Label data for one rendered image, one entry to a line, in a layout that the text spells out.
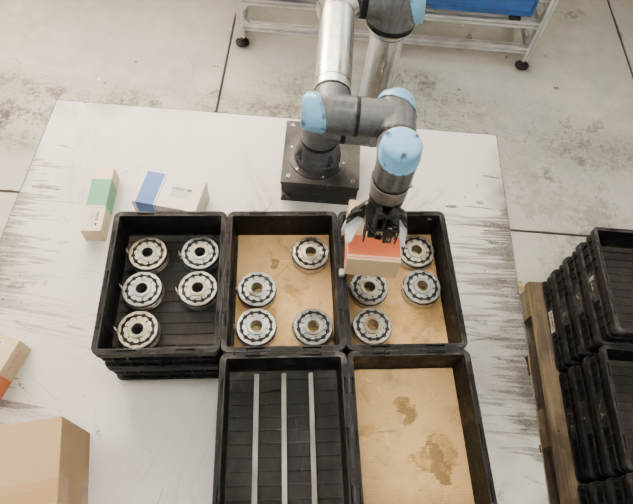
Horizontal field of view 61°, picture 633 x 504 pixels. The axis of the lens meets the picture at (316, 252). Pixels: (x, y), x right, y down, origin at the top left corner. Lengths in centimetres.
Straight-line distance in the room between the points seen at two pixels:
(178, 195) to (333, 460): 90
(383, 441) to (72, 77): 264
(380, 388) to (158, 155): 108
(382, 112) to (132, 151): 113
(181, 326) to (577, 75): 287
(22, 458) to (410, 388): 90
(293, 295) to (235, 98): 179
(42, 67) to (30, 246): 179
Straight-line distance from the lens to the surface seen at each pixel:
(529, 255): 272
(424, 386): 141
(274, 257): 151
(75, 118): 211
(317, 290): 146
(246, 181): 182
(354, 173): 172
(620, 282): 221
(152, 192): 172
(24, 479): 137
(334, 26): 118
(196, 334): 143
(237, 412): 136
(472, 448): 136
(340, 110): 101
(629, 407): 216
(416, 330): 146
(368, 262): 120
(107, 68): 335
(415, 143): 96
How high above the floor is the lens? 215
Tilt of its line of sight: 61 degrees down
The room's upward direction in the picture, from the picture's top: 6 degrees clockwise
